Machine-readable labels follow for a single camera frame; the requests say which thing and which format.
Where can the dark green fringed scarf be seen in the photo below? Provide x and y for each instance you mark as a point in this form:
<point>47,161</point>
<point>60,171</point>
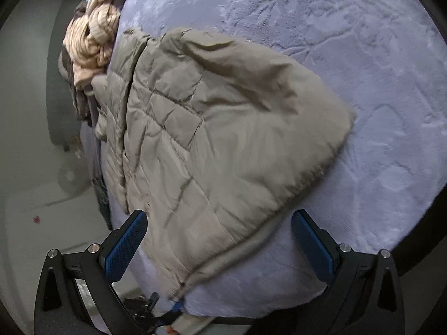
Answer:
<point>101,193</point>

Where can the brown grey garment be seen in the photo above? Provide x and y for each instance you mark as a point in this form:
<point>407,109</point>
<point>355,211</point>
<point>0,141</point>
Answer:
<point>75,87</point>

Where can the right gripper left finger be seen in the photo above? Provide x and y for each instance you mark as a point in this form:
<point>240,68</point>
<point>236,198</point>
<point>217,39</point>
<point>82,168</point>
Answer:
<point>59,307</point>

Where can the cream striped knit garment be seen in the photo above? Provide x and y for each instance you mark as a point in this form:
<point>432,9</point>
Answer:
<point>89,39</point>

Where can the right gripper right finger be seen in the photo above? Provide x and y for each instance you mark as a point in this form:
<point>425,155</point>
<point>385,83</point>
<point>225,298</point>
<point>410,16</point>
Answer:
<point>363,293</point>

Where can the beige puffer jacket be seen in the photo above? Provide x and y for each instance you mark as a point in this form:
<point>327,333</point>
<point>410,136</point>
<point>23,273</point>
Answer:
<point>212,137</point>

